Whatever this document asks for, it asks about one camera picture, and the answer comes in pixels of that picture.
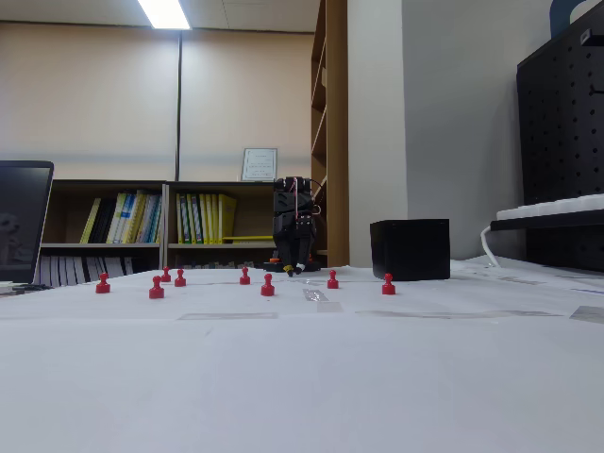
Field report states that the black square bin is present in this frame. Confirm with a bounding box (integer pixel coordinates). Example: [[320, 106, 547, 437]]
[[369, 218, 452, 283]]

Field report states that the framed white certificate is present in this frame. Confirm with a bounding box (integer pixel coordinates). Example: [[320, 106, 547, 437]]
[[241, 147, 279, 183]]

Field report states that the tall wooden shelf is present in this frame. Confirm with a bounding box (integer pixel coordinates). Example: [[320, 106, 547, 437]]
[[310, 0, 350, 269]]

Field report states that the white paper table cover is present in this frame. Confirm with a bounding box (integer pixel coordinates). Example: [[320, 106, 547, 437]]
[[0, 257, 604, 453]]

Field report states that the blue white book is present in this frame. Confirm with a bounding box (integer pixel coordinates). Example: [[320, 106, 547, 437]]
[[139, 193, 164, 245]]

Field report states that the yellow white book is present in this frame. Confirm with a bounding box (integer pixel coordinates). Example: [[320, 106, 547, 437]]
[[107, 192, 129, 245]]

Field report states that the black book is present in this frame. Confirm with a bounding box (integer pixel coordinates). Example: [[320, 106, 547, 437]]
[[92, 197, 118, 245]]

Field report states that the yellow slim book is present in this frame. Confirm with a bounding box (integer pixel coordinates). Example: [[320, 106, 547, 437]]
[[79, 197, 103, 245]]

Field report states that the ceiling light panel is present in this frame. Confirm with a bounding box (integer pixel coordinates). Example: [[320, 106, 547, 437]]
[[136, 0, 193, 31]]

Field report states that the white power strip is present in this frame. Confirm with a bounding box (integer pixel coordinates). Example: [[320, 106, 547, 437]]
[[495, 192, 604, 223]]

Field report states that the dark laptop screen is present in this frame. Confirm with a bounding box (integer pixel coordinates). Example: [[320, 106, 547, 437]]
[[0, 159, 56, 287]]

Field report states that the black perforated pegboard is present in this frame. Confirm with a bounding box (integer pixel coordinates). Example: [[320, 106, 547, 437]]
[[515, 13, 604, 274]]

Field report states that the dark blue panel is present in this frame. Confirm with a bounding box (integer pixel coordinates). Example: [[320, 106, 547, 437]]
[[549, 0, 604, 40]]

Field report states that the black vertical wall conduit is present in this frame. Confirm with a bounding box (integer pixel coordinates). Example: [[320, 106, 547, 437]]
[[175, 28, 185, 183]]

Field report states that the white power cable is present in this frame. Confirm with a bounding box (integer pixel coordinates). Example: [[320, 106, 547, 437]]
[[479, 225, 501, 269]]

